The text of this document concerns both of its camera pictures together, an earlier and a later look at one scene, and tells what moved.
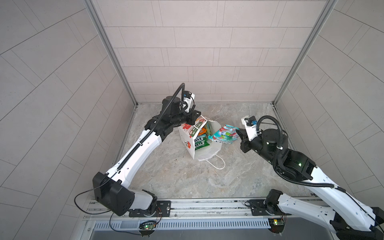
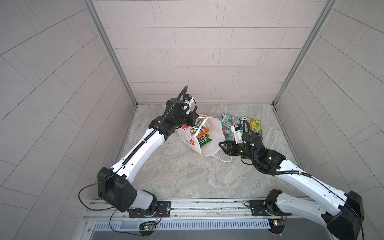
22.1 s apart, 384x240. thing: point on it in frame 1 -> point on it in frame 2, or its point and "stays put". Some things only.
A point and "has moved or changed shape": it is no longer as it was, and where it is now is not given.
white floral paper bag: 187,133 has moved or changed shape
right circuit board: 276,225 stays put
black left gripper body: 181,118 stays put
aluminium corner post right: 329,6 stays put
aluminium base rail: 202,214 stays put
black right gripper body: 246,144 -> 234,149
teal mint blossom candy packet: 226,134 -> 227,121
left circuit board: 147,226 stays put
